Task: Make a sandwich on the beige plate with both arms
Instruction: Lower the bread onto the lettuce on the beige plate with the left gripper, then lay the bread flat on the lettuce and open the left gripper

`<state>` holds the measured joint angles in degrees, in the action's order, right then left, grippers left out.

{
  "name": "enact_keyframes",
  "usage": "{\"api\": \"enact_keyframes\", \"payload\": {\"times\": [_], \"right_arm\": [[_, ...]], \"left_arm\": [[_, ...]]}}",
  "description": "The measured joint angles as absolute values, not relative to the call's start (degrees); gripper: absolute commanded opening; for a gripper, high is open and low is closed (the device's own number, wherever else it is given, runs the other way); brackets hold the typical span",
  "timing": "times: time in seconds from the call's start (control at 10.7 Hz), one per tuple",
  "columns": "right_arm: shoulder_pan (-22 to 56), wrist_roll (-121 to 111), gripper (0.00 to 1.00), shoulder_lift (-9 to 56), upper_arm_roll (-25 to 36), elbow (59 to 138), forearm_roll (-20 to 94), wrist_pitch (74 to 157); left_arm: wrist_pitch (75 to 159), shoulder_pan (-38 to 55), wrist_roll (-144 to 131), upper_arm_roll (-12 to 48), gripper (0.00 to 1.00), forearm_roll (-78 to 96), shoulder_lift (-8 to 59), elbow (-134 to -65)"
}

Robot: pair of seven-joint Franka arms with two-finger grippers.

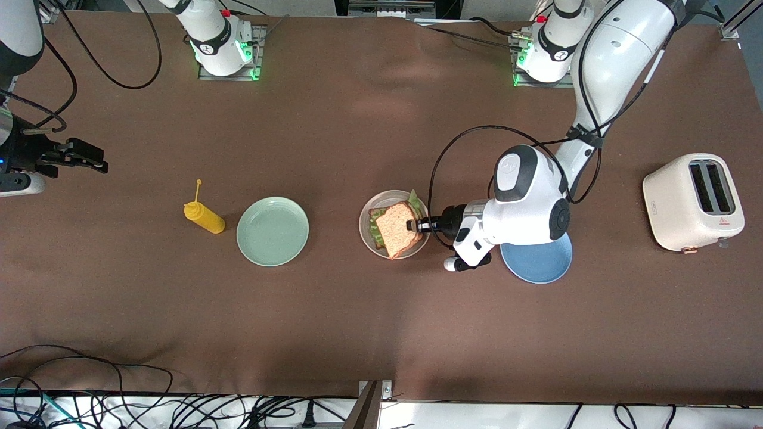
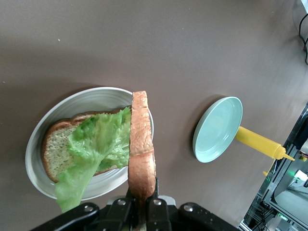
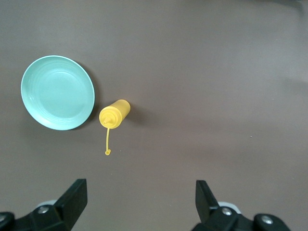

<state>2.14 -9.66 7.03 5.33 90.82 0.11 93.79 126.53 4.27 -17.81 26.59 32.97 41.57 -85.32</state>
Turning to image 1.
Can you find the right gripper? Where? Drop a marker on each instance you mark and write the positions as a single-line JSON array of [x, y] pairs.
[[28, 152]]

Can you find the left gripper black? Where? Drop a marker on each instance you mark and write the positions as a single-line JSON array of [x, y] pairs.
[[451, 220]]

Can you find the brown bread slice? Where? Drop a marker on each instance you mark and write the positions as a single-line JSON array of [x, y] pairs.
[[396, 232], [372, 211]]

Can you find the green lettuce leaf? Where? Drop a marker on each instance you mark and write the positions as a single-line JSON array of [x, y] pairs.
[[415, 199]]

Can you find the yellow squeeze bottle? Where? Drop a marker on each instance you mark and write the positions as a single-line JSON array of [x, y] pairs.
[[205, 217]]

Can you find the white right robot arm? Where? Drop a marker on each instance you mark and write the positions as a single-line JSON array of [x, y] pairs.
[[214, 42]]

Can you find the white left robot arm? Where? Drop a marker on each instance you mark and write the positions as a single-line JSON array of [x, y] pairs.
[[608, 65]]

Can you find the beige plate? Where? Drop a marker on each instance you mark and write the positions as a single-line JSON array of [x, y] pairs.
[[365, 235]]

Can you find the blue plate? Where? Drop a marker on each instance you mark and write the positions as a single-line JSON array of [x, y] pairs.
[[536, 268]]

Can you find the mint green plate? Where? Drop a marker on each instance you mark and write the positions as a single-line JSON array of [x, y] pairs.
[[272, 232]]

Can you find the brown table cloth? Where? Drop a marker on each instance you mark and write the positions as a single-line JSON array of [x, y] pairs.
[[381, 333]]

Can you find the grey power strip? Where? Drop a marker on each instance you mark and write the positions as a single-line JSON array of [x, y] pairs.
[[390, 9]]

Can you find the black power plug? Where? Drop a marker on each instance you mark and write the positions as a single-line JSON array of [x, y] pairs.
[[309, 420]]

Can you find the white toaster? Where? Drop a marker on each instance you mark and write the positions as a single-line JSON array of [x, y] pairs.
[[670, 205]]

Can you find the aluminium frame rail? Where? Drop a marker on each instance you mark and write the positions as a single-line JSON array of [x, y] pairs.
[[47, 9], [730, 30]]

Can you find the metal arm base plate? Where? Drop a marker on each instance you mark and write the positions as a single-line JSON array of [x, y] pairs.
[[229, 78], [545, 85]]

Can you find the metal camera post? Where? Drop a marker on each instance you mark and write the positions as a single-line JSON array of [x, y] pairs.
[[365, 411]]

